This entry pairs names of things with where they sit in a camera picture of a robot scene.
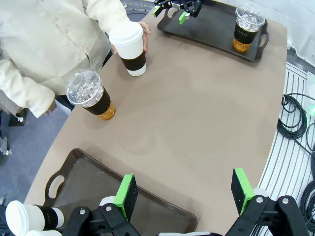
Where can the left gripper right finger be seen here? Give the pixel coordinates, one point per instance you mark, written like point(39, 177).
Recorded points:
point(242, 189)

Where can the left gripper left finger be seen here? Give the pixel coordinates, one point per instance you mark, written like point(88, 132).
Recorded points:
point(126, 194)

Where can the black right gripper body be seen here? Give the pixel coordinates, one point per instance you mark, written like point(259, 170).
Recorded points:
point(177, 3)

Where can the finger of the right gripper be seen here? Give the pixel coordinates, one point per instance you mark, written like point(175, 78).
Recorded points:
point(187, 14)
point(158, 8)

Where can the white paper cup black sleeve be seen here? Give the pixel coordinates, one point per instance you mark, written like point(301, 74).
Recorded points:
point(32, 217)
point(129, 46)
point(43, 233)

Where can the clear iced coffee cup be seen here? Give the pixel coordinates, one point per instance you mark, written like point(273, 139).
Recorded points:
point(248, 24)
point(86, 93)

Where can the person's right forearm beige sleeve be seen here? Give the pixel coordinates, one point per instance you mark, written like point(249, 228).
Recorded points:
point(22, 88)

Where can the person's left forearm beige sleeve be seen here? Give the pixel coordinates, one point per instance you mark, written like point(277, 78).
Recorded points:
point(108, 14)

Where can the brown plastic serving tray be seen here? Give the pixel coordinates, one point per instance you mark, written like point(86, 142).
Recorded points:
point(98, 186)
point(211, 29)

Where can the person's left hand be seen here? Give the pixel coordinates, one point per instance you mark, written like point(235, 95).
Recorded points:
point(146, 32)

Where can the person's right hand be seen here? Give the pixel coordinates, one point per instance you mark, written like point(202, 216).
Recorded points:
point(51, 108)

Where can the person in beige shirt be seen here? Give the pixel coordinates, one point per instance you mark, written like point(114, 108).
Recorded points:
point(49, 37)

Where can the white power strip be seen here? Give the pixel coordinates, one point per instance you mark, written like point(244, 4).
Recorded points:
point(311, 98)

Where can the black stand base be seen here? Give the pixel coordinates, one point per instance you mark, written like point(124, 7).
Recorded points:
point(17, 119)

